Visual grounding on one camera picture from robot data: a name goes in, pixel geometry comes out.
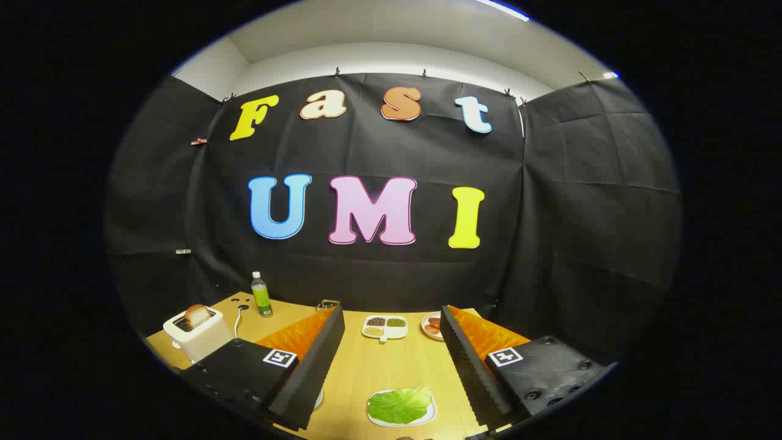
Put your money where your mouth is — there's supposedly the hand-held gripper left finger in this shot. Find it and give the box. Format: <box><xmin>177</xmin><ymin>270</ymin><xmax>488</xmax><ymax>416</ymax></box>
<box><xmin>182</xmin><ymin>304</ymin><xmax>346</xmax><ymax>431</ymax></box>

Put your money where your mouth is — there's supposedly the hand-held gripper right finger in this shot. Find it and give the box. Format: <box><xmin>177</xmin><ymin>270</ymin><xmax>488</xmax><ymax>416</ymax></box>
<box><xmin>439</xmin><ymin>304</ymin><xmax>615</xmax><ymax>431</ymax></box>

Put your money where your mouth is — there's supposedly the green lettuce leaf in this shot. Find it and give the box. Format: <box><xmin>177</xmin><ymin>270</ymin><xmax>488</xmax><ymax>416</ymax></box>
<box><xmin>367</xmin><ymin>386</ymin><xmax>433</xmax><ymax>425</ymax></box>

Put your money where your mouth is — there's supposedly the white square plate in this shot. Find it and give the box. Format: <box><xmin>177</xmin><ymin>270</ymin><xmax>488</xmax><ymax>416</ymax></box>
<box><xmin>367</xmin><ymin>389</ymin><xmax>438</xmax><ymax>427</ymax></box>

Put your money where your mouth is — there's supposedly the white oval plate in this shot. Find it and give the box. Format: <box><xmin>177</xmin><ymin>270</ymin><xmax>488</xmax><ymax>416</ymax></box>
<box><xmin>420</xmin><ymin>312</ymin><xmax>445</xmax><ymax>341</ymax></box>

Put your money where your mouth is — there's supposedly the white divided bean dish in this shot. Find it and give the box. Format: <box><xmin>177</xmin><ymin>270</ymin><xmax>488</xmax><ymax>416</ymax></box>
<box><xmin>361</xmin><ymin>314</ymin><xmax>409</xmax><ymax>343</ymax></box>

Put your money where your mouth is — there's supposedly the green label water bottle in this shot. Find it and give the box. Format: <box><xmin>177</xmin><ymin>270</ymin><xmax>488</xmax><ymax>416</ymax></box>
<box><xmin>250</xmin><ymin>271</ymin><xmax>274</xmax><ymax>318</ymax></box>

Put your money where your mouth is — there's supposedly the white toaster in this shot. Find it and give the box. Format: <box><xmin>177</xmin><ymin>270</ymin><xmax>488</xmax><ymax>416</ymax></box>
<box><xmin>163</xmin><ymin>306</ymin><xmax>234</xmax><ymax>364</ymax></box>

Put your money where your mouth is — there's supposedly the black backdrop cloth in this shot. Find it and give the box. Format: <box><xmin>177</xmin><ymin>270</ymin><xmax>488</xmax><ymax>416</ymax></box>
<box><xmin>104</xmin><ymin>72</ymin><xmax>682</xmax><ymax>367</ymax></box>

